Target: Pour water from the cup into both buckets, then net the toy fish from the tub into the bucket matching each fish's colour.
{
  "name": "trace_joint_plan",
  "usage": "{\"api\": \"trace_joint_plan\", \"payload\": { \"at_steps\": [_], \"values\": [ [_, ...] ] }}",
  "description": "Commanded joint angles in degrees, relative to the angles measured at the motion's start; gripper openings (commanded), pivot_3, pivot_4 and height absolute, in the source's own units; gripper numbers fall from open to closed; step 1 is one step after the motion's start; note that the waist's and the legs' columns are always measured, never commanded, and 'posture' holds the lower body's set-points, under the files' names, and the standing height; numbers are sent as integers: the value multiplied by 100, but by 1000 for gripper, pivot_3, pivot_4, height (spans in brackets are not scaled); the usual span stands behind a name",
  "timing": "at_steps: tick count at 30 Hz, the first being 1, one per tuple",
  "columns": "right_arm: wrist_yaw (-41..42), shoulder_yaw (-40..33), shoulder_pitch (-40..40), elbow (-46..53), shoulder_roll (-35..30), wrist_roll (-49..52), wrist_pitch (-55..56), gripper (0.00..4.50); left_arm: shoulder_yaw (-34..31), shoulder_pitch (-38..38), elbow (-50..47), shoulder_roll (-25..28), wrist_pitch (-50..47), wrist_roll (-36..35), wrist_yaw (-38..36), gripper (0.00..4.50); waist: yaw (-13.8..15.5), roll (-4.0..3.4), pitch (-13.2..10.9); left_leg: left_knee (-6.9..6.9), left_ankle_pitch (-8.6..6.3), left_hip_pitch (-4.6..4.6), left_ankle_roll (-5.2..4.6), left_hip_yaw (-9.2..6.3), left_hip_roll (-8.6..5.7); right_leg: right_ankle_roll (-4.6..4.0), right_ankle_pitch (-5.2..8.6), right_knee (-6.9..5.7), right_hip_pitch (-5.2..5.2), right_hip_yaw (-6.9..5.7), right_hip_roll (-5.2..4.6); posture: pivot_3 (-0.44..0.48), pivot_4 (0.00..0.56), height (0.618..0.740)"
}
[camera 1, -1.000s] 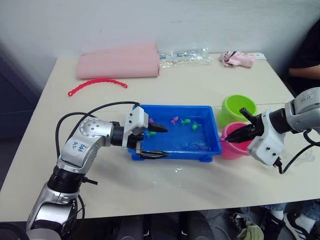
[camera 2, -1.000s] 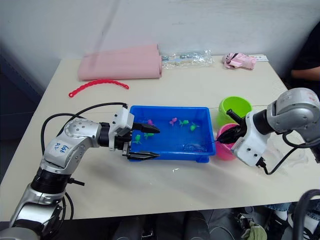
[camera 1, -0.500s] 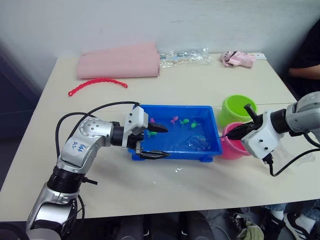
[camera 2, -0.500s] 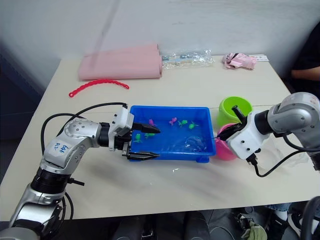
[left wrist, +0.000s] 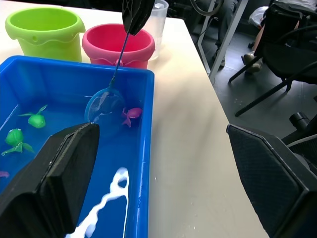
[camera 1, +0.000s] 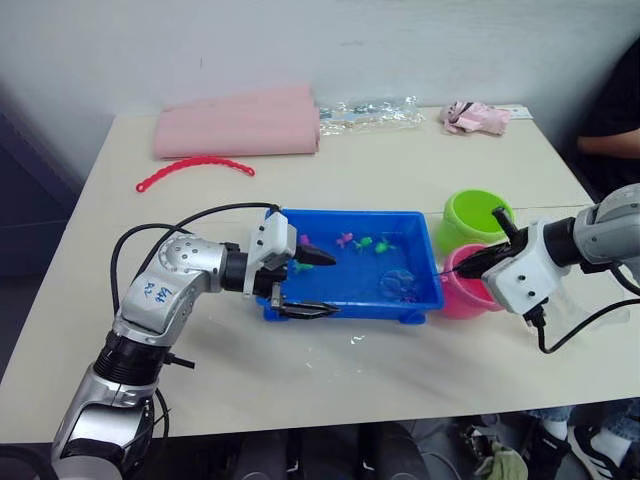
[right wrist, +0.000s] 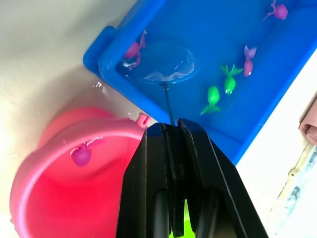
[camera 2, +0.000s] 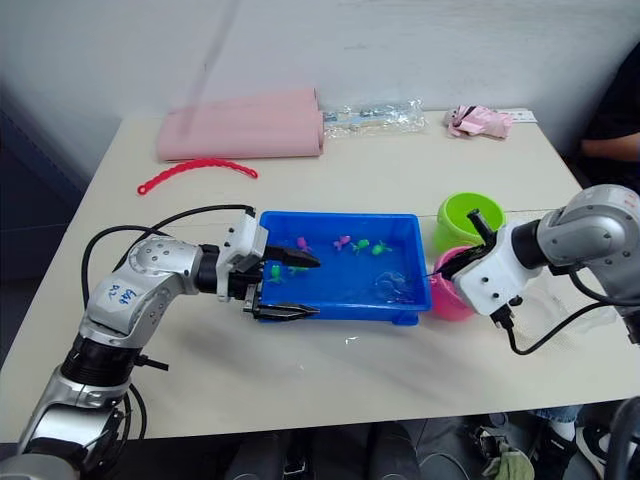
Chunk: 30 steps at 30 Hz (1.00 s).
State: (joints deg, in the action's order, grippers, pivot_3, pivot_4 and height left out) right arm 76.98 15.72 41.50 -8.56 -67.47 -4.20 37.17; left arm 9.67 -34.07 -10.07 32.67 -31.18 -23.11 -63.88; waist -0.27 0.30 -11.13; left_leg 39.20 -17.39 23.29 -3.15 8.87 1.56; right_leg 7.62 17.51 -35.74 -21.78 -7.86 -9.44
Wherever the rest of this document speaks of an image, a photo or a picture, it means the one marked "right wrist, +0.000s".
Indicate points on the pink toy fish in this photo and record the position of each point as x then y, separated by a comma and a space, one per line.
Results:
248, 65
279, 10
81, 155
135, 48

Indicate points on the small blue fishing net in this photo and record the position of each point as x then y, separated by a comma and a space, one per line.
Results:
171, 62

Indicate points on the green plastic bucket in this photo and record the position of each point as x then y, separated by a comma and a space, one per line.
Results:
186, 223

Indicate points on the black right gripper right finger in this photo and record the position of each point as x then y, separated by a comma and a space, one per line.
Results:
218, 188

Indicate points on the blue plastic tub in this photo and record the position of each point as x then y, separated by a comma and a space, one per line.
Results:
223, 49

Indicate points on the pink plastic bucket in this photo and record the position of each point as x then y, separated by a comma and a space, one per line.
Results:
69, 188

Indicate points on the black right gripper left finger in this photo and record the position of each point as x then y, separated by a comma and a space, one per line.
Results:
143, 188

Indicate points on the green toy fish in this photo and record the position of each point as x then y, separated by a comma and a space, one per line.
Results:
213, 98
229, 83

